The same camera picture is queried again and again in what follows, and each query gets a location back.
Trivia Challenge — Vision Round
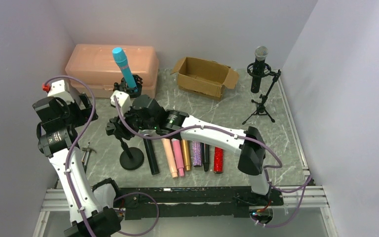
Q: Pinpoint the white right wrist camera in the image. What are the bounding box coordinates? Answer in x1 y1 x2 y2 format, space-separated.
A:
110 90 132 115

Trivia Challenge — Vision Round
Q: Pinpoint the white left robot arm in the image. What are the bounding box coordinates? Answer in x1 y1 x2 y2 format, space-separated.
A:
32 93 122 237

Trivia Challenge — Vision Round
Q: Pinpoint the red glitter microphone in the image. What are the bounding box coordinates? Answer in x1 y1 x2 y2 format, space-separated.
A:
213 147 224 174

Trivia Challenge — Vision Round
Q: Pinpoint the clip mount desk stand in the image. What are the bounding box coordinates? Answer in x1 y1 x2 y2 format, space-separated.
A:
105 120 144 170

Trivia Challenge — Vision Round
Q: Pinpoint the gold microphone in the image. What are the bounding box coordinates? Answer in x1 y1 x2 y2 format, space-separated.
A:
181 140 191 171

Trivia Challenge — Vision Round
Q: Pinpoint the claw hammer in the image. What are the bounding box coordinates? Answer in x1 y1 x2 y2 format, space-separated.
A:
82 147 97 172

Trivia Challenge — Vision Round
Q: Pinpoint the slim black microphone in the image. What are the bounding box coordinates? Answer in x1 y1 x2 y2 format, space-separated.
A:
201 143 210 172

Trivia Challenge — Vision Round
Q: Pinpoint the shock mount desk stand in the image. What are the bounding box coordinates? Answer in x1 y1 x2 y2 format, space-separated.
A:
113 74 143 98

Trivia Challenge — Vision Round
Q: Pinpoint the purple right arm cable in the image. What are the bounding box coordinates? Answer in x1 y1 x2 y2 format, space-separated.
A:
113 95 313 229

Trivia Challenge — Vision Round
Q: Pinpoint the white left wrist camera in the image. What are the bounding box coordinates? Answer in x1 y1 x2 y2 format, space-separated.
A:
42 79 74 104

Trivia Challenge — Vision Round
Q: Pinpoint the brown cardboard box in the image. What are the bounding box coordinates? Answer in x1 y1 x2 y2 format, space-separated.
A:
171 57 239 101

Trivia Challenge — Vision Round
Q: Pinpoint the black microphone silver grille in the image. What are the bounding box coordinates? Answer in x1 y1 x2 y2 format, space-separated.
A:
251 46 268 93

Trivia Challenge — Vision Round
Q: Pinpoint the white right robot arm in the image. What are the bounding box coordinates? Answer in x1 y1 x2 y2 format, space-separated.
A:
110 91 270 196

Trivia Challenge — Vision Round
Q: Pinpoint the purple glitter microphone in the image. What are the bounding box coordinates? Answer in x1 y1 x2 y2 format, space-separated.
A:
191 141 202 167

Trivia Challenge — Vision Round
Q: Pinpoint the pink toy microphone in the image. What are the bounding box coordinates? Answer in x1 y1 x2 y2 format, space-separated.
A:
172 139 185 177

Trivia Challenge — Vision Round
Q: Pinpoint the black microphone grey grille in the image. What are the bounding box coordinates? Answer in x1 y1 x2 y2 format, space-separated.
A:
143 138 160 175

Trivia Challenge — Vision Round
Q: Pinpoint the beige toy microphone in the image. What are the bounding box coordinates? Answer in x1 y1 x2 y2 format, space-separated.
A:
161 139 178 178

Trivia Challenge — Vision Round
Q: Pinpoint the black tripod microphone stand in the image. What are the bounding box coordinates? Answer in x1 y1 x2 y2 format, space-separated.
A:
242 63 281 125

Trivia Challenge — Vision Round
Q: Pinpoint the blue toy microphone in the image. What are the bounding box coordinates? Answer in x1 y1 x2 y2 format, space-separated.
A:
112 47 136 87

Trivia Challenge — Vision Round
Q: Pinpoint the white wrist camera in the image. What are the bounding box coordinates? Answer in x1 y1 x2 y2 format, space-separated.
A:
42 79 74 104
110 90 132 115

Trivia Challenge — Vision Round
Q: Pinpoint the orange plastic storage box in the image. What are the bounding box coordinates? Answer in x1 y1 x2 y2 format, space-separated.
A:
65 44 159 98

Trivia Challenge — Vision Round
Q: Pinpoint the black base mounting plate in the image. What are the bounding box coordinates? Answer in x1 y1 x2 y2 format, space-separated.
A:
114 186 284 220

